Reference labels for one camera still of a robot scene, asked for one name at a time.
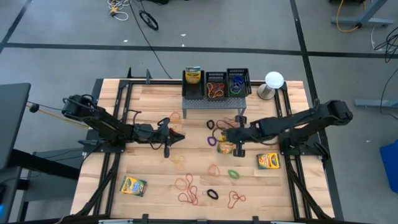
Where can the green coil wristband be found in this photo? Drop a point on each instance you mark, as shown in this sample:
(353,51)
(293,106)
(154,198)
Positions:
(230,172)
(233,91)

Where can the purple coil wristband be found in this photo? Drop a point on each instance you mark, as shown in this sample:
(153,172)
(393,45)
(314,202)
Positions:
(236,86)
(208,141)

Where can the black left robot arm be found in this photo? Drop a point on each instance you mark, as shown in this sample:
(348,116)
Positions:
(102,124)

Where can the blue coil wristband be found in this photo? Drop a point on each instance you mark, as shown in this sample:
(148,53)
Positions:
(241,77)

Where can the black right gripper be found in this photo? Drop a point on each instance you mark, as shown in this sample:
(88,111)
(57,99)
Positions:
(248,133)

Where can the dark grey monitor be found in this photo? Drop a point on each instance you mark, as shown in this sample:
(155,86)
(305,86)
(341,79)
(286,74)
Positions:
(12,124)

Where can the grey metal stand leg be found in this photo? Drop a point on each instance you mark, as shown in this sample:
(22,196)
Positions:
(373,21)

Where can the yellow rod with black ball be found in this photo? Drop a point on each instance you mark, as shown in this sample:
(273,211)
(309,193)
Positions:
(33,108)

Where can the white dome on metal cylinder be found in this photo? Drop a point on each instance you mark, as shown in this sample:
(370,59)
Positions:
(274,80)

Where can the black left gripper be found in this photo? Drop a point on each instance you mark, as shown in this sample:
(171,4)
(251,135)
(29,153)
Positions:
(152,133)

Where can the grey floor bar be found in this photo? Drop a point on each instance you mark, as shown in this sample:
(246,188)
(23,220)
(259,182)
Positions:
(376,103)

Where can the Crayola crayon box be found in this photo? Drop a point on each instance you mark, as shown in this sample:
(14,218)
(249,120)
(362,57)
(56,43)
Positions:
(192,76)
(224,147)
(133,186)
(268,160)

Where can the grey perforated metal riser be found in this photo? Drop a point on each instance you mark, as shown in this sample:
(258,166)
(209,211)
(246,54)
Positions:
(214,103)

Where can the blue bin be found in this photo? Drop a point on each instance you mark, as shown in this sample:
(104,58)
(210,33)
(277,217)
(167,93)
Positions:
(390,165)

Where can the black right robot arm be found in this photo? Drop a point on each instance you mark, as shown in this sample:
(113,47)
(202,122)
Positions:
(304,121)

